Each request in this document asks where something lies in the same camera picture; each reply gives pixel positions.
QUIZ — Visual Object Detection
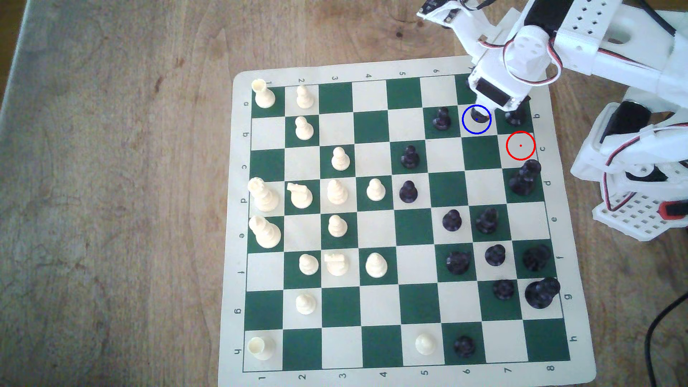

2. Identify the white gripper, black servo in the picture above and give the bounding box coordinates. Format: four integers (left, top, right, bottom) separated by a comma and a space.
468, 44, 547, 111

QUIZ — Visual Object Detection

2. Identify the black knight chess piece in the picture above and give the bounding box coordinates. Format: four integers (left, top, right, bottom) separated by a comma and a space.
446, 251, 473, 276
505, 97, 531, 127

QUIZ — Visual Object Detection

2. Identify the black queen chess piece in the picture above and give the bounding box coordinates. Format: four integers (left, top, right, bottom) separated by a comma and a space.
508, 159, 543, 197

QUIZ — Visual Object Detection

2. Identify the black rook chess piece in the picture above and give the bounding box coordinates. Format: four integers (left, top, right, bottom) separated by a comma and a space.
522, 244, 553, 272

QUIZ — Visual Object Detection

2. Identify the white bishop chess piece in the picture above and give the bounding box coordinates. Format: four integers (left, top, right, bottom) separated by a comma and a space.
365, 252, 388, 279
327, 179, 349, 205

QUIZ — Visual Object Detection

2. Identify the black king chess piece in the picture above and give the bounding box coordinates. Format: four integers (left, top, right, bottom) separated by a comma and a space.
525, 277, 561, 310

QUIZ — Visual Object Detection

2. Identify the white knight chess piece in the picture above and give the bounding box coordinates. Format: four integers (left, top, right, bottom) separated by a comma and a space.
324, 253, 350, 277
286, 182, 314, 210

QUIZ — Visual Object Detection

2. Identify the white rook chess piece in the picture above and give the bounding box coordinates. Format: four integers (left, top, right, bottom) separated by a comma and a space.
252, 78, 276, 109
248, 336, 274, 361

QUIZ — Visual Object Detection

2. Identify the white queen chess piece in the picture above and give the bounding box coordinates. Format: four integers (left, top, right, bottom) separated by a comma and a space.
247, 177, 280, 212

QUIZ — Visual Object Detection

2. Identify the green and white chess mat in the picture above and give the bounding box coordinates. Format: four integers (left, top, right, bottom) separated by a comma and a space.
218, 55, 597, 387

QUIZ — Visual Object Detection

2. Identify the white king chess piece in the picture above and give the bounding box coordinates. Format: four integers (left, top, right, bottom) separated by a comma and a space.
248, 215, 282, 249

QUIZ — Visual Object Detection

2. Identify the white arm camera mount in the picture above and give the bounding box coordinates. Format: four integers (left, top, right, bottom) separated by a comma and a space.
416, 0, 508, 61

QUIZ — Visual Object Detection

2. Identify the red white black servo wire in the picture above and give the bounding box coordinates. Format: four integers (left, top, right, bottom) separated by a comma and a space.
478, 32, 564, 87
599, 123, 688, 213

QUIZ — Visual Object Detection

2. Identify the thin black cable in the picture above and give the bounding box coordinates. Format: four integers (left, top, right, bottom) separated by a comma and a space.
639, 0, 679, 38

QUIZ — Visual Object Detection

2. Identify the thick black cable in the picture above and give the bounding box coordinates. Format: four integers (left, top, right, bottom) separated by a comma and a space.
644, 293, 688, 387

